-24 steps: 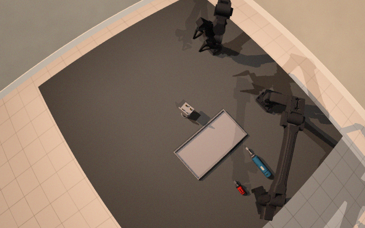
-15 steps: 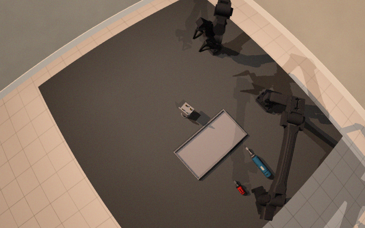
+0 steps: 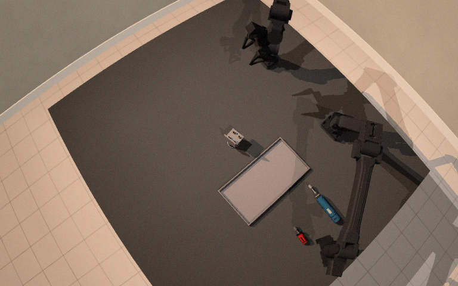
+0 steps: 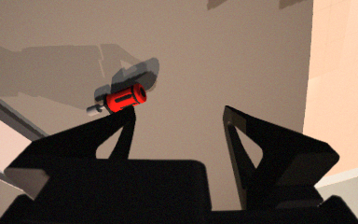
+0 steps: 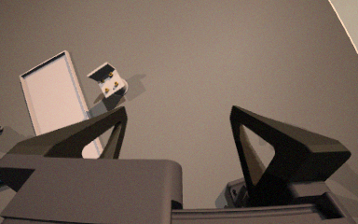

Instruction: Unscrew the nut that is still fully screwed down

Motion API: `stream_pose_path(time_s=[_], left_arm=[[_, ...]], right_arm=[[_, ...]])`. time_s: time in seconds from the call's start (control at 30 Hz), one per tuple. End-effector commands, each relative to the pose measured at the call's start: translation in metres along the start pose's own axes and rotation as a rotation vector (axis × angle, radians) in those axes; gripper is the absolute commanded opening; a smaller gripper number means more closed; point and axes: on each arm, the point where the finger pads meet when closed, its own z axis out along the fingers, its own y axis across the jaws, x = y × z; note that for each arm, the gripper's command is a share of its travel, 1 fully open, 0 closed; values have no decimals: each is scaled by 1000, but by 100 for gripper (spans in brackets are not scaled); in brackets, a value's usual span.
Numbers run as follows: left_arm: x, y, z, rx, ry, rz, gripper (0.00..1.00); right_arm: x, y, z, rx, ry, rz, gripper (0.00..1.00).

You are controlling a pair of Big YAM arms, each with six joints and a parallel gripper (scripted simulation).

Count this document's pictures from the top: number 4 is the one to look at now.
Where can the beige rectangular tray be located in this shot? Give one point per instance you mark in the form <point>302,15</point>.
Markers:
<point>12,143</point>

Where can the red-handled nut driver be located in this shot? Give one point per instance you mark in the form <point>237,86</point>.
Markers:
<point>132,95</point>

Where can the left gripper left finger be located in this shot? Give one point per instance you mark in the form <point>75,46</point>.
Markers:
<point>83,140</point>

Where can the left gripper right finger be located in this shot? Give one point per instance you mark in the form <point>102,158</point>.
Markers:
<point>290,159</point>

